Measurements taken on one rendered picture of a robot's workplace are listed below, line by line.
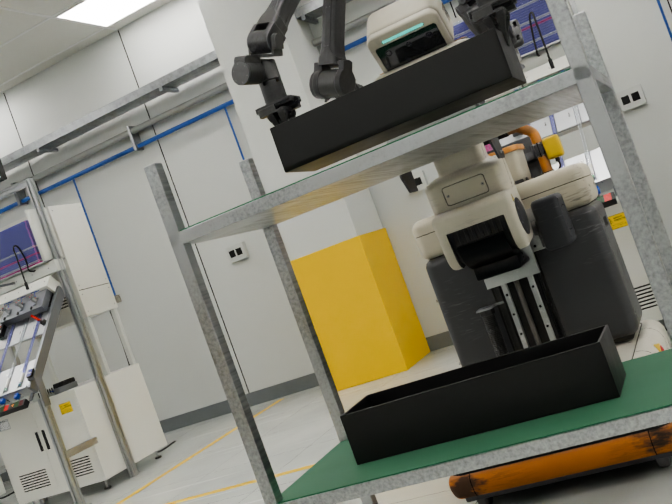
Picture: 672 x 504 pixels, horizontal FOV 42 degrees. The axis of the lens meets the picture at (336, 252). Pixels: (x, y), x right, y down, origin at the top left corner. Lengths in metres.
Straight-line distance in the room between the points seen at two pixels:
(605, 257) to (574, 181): 0.23
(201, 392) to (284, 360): 0.77
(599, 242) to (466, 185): 0.45
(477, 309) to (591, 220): 0.43
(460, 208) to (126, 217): 4.86
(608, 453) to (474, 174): 0.79
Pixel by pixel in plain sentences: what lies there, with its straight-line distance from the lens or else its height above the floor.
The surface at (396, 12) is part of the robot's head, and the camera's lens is 2.43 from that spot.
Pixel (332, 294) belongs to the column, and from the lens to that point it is 5.66.
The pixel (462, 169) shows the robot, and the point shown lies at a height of 0.90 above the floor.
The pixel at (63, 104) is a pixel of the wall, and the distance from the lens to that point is 7.30.
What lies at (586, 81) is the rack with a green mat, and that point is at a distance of 1.58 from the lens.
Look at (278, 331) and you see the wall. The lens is 6.47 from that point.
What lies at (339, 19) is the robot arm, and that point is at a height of 1.39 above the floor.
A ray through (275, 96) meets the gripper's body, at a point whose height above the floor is 1.21.
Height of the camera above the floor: 0.77
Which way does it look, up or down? 1 degrees up
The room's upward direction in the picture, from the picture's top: 20 degrees counter-clockwise
